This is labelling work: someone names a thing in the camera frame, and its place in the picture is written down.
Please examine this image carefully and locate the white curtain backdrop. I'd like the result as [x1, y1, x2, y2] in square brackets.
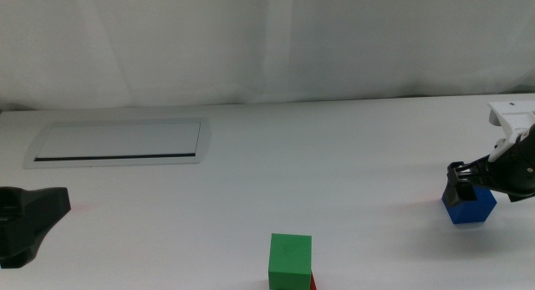
[0, 0, 535, 112]

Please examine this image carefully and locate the green cube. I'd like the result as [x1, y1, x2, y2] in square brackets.
[267, 233, 313, 290]

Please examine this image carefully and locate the blue cube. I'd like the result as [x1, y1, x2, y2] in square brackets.
[441, 185, 498, 225]

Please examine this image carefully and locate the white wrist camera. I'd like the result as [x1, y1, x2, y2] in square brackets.
[487, 100, 535, 164]

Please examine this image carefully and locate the silver table cable hatch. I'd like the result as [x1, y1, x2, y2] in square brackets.
[23, 117, 212, 170]

